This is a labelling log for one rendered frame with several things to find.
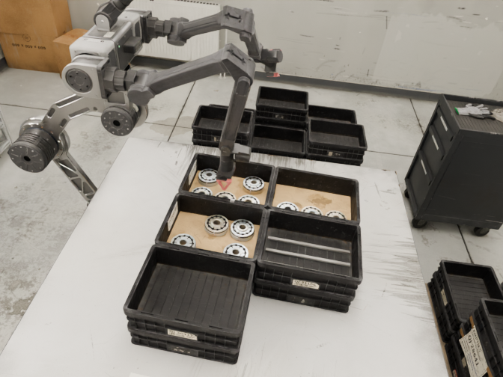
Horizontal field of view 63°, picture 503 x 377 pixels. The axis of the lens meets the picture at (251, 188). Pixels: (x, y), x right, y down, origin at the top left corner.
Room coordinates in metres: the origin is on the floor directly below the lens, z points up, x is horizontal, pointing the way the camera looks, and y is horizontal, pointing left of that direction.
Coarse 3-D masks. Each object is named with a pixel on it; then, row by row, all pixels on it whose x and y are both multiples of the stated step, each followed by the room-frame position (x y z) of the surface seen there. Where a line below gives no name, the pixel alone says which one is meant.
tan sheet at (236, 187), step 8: (192, 184) 1.47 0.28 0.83; (200, 184) 1.48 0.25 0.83; (224, 184) 1.50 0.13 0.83; (232, 184) 1.51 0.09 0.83; (240, 184) 1.51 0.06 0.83; (264, 184) 1.53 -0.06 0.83; (216, 192) 1.43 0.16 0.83; (232, 192) 1.45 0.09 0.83; (240, 192) 1.45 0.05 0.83; (264, 192) 1.47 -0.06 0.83; (264, 200) 1.41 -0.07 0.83
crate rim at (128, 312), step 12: (192, 252) 0.98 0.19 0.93; (144, 264) 0.90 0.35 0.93; (252, 264) 0.95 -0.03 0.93; (252, 276) 0.90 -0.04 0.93; (132, 288) 0.80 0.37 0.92; (132, 312) 0.71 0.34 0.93; (144, 312) 0.71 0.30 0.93; (168, 324) 0.69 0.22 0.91; (180, 324) 0.69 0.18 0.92; (192, 324) 0.69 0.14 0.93; (204, 324) 0.69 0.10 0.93; (240, 324) 0.71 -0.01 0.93; (228, 336) 0.67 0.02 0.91
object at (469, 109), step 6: (456, 108) 2.43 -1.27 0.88; (462, 108) 2.43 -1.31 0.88; (468, 108) 2.44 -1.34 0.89; (474, 108) 2.44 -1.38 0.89; (480, 108) 2.45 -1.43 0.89; (486, 108) 2.46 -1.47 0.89; (468, 114) 2.38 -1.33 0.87; (474, 114) 2.37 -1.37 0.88; (480, 114) 2.39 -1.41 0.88; (486, 114) 2.40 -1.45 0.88; (492, 114) 2.41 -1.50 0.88
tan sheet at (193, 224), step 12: (180, 216) 1.25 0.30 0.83; (192, 216) 1.26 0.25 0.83; (204, 216) 1.27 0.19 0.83; (180, 228) 1.18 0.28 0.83; (192, 228) 1.19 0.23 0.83; (168, 240) 1.11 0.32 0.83; (204, 240) 1.13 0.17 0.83; (216, 240) 1.14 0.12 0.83; (228, 240) 1.14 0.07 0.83; (252, 240) 1.16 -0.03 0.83; (252, 252) 1.09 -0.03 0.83
